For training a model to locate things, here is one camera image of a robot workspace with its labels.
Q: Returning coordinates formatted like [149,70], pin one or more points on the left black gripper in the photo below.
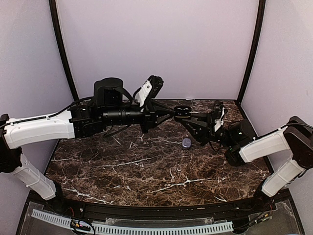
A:
[151,116]

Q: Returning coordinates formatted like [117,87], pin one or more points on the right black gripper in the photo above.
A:
[205,131]

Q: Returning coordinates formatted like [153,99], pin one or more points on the black earbud charging case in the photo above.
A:
[182,112]

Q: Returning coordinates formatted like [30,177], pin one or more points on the purple earbud charging case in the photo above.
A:
[186,143]

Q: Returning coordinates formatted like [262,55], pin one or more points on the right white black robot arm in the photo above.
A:
[244,147]

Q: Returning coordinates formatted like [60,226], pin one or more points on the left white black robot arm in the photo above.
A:
[110,105]

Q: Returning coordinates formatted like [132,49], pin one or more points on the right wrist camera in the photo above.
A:
[218,113]

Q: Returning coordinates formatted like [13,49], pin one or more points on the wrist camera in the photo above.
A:
[218,113]
[148,90]

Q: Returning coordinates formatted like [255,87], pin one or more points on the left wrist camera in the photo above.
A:
[148,90]

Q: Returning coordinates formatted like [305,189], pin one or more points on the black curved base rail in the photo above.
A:
[227,210]

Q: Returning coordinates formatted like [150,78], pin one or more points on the white slotted cable duct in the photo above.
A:
[135,227]

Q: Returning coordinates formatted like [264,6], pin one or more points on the right black frame post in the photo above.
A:
[253,51]

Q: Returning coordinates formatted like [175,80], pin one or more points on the black frame post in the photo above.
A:
[61,48]
[253,51]

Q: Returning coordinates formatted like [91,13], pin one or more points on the left black frame post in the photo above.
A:
[61,48]

